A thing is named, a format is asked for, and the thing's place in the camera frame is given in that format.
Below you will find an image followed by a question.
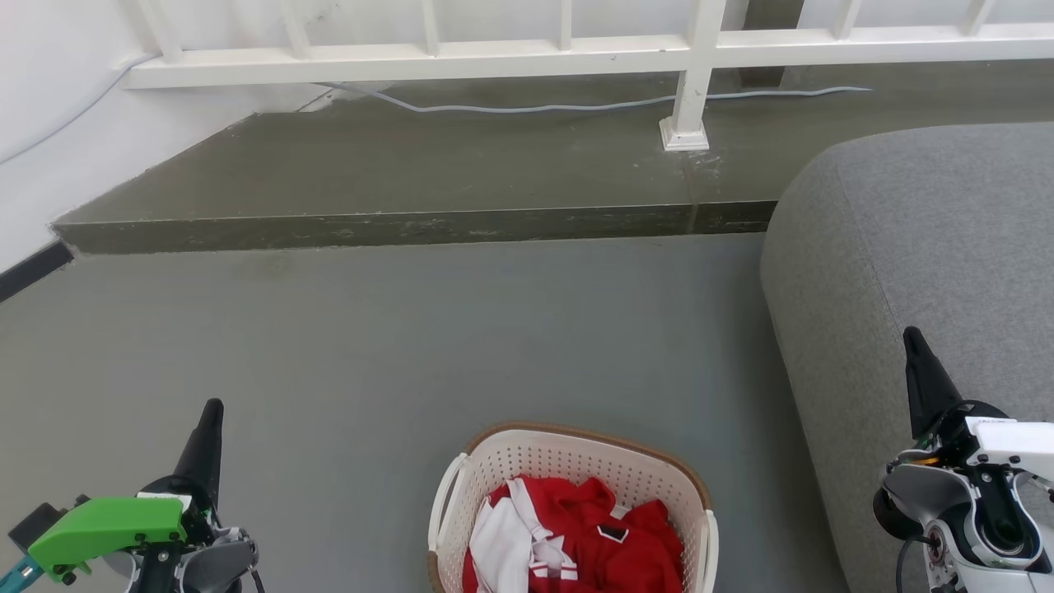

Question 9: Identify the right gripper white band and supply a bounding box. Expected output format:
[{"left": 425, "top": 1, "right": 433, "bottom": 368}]
[{"left": 902, "top": 326, "right": 1054, "bottom": 484}]

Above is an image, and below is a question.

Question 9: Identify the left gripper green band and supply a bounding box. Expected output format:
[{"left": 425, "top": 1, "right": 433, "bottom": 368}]
[{"left": 25, "top": 399, "right": 225, "bottom": 584}]

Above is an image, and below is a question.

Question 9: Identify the white perforated laundry basket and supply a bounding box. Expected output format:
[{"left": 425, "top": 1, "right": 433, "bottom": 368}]
[{"left": 427, "top": 423, "right": 720, "bottom": 593}]

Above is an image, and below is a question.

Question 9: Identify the grey fabric sofa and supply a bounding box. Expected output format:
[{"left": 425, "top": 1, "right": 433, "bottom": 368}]
[{"left": 759, "top": 123, "right": 1054, "bottom": 593}]

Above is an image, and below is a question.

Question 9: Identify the red white sports jersey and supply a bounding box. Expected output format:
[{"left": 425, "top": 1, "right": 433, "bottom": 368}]
[{"left": 463, "top": 475, "right": 684, "bottom": 593}]

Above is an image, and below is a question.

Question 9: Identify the white metal railing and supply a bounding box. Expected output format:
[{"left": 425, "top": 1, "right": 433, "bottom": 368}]
[{"left": 124, "top": 0, "right": 1054, "bottom": 153}]

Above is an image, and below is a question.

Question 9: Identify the black wall baseboard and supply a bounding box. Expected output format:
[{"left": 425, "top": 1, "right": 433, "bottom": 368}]
[{"left": 0, "top": 239, "right": 75, "bottom": 304}]

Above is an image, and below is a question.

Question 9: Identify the thin white wall cable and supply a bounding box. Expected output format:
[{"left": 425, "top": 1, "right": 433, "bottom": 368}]
[{"left": 0, "top": 54, "right": 159, "bottom": 166}]

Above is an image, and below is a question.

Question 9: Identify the grey floor cable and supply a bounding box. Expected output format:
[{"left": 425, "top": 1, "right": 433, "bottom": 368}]
[{"left": 317, "top": 82, "right": 874, "bottom": 114}]

